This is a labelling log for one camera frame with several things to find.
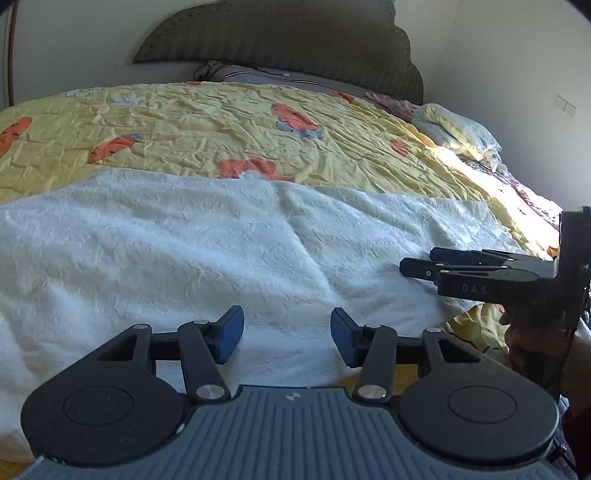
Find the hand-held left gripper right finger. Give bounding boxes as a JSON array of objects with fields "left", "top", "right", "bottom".
[{"left": 331, "top": 308, "right": 484, "bottom": 404}]

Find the white textured blanket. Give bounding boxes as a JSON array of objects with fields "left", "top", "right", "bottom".
[{"left": 0, "top": 167, "right": 528, "bottom": 462}]

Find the green padded headboard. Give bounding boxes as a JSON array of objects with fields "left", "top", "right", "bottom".
[{"left": 133, "top": 0, "right": 424, "bottom": 106}]

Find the pink floral cloth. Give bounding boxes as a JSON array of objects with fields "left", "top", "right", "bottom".
[{"left": 366, "top": 91, "right": 420, "bottom": 121}]

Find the person's right hand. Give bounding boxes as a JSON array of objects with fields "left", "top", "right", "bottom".
[{"left": 500, "top": 302, "right": 578, "bottom": 398}]

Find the brown wooden trim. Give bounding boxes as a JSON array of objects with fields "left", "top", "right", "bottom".
[{"left": 6, "top": 0, "right": 21, "bottom": 108}]

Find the dark brown cloth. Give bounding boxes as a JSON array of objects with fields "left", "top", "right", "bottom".
[{"left": 194, "top": 60, "right": 228, "bottom": 82}]

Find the yellow carrot print blanket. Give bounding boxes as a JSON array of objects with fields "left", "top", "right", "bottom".
[{"left": 0, "top": 82, "right": 565, "bottom": 384}]

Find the white printed bed sheet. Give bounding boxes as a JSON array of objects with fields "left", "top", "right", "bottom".
[{"left": 455, "top": 154, "right": 562, "bottom": 250}]

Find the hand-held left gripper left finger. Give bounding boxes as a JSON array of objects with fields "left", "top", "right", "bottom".
[{"left": 92, "top": 305, "right": 245, "bottom": 405}]

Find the grey striped pillow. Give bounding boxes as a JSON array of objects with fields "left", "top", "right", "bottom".
[{"left": 217, "top": 62, "right": 384, "bottom": 100}]

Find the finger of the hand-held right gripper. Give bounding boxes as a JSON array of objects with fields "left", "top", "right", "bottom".
[
  {"left": 429, "top": 247, "right": 555, "bottom": 269},
  {"left": 399, "top": 257, "right": 557, "bottom": 304}
]

